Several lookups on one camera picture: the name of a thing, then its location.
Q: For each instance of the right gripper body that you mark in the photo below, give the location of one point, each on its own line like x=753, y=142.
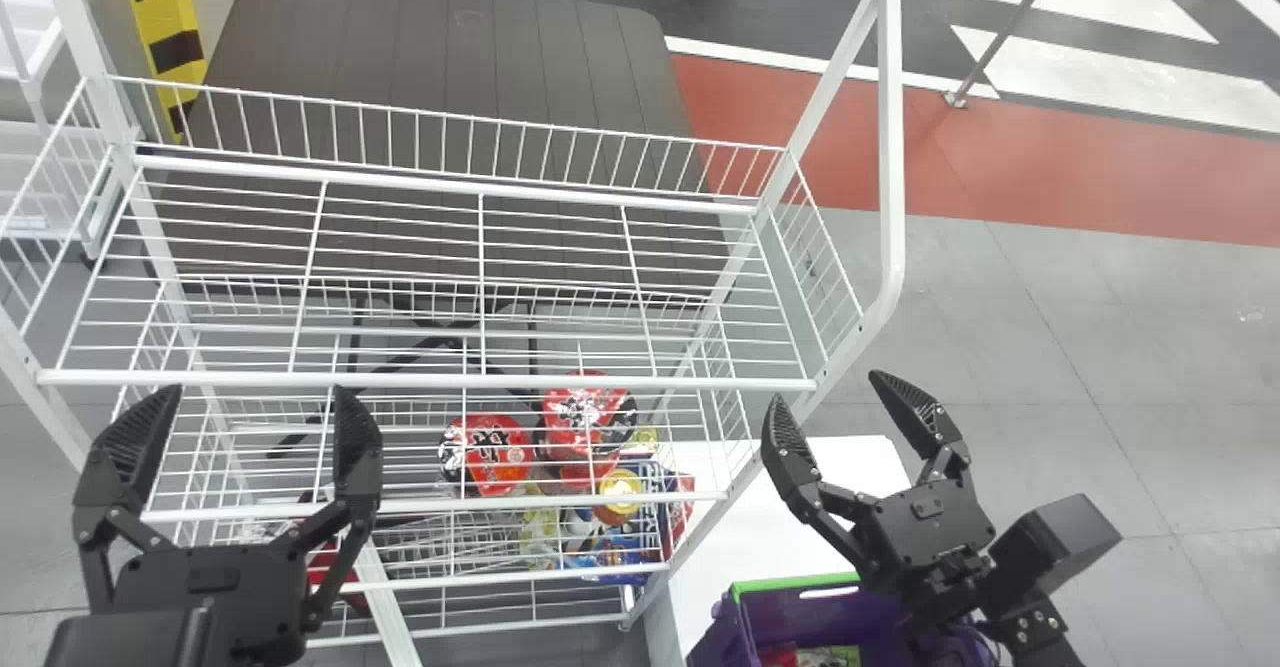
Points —
x=930, y=532

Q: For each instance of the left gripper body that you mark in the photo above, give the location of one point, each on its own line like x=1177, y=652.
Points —
x=210, y=577

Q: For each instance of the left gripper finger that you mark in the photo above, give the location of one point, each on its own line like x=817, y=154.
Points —
x=125, y=447
x=358, y=457

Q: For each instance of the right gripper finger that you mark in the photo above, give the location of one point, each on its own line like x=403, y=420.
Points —
x=925, y=422
x=790, y=452

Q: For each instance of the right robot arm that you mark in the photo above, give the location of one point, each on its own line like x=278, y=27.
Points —
x=1045, y=647

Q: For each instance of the white slab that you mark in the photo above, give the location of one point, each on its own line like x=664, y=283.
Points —
x=760, y=537

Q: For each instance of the red snack packet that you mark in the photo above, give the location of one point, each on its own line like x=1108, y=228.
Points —
x=318, y=559

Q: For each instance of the red noodle cup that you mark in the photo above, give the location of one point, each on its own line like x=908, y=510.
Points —
x=585, y=417
x=490, y=457

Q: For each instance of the green snack packet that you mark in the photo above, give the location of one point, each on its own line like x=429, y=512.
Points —
x=830, y=658

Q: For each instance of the purple crate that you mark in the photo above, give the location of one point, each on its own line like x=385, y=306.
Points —
x=800, y=627

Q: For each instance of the yellow noodle cup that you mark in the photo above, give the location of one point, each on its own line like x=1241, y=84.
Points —
x=620, y=492

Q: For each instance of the blue snack packet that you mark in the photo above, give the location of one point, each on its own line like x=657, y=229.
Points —
x=610, y=552

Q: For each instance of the dark grey side table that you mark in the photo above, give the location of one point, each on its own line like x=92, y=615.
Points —
x=450, y=57

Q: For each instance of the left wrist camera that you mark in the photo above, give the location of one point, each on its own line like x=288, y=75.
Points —
x=130, y=642

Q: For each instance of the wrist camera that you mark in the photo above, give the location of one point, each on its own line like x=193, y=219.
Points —
x=1055, y=542
x=130, y=642

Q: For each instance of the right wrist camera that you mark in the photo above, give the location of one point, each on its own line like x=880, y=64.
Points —
x=1055, y=542

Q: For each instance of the yellow black striped post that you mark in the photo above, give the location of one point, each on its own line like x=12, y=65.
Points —
x=160, y=17

